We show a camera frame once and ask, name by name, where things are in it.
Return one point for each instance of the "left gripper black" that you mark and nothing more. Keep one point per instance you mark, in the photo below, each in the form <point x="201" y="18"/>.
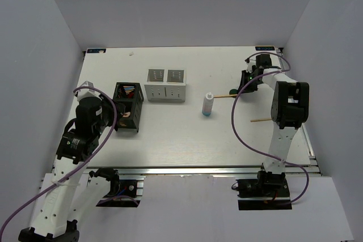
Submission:
<point x="108" y="103"/>

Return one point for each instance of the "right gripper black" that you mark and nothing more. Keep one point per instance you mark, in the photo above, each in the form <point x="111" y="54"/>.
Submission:
<point x="243" y="81"/>

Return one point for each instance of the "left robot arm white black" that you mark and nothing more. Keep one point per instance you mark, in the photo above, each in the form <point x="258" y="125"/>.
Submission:
<point x="61" y="215"/>

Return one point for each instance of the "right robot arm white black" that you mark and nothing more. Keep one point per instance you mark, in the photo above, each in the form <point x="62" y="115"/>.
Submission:
<point x="289" y="108"/>

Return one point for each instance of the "gold makeup pencil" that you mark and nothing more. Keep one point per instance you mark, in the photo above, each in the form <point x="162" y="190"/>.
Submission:
<point x="225" y="96"/>
<point x="261" y="120"/>

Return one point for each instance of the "black mesh organizer box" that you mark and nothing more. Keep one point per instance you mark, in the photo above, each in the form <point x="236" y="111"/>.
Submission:
<point x="131" y="95"/>

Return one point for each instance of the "blue label sticker right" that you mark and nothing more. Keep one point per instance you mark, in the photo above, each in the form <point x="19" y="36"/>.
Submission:
<point x="264" y="48"/>

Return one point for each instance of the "blue label sticker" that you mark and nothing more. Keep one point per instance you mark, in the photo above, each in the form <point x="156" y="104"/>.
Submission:
<point x="96" y="51"/>
<point x="264" y="48"/>

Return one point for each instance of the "white spray bottle teal base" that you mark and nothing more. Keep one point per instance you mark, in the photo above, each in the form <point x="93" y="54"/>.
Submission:
<point x="207" y="104"/>

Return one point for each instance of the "blue label sticker left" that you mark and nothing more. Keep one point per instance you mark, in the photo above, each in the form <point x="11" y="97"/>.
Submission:
<point x="96" y="51"/>

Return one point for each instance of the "white slotted organizer box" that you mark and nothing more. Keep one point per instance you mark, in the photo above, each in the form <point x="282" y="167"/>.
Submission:
<point x="166" y="85"/>

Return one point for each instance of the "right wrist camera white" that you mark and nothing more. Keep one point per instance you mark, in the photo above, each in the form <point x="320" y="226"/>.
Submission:
<point x="251" y="65"/>

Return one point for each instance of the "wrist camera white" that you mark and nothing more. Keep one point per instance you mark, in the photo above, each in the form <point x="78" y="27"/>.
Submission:
<point x="251" y="65"/>
<point x="87" y="91"/>

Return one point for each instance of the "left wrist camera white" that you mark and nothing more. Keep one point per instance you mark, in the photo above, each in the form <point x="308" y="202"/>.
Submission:
<point x="87" y="91"/>

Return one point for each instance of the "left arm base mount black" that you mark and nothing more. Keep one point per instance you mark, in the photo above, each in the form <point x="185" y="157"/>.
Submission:
<point x="127" y="194"/>

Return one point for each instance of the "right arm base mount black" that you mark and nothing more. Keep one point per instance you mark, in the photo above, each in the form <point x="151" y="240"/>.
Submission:
<point x="253" y="198"/>

